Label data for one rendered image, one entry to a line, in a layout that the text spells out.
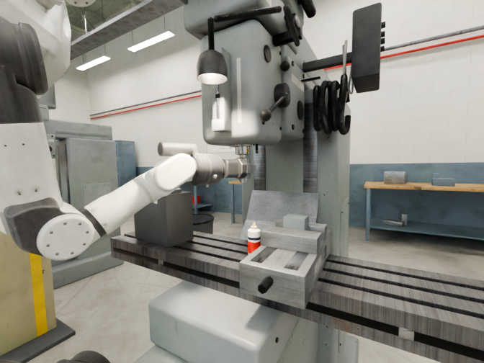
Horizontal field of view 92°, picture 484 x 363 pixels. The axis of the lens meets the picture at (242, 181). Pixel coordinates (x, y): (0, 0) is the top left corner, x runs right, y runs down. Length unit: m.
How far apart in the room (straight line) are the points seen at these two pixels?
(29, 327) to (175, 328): 1.81
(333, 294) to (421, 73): 4.68
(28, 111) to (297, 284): 0.54
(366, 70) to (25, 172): 0.87
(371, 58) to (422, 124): 4.06
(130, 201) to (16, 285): 1.81
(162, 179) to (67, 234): 0.19
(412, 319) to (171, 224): 0.70
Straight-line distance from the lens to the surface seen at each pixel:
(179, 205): 0.88
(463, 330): 0.62
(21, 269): 2.27
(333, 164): 1.02
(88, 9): 10.35
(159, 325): 0.76
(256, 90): 0.65
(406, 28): 5.31
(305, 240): 0.61
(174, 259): 0.83
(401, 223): 4.34
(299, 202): 1.04
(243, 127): 0.64
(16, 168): 0.47
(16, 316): 2.38
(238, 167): 0.67
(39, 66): 0.46
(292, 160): 1.06
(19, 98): 0.47
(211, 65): 0.57
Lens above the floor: 1.25
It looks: 4 degrees down
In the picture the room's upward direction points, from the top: 1 degrees counter-clockwise
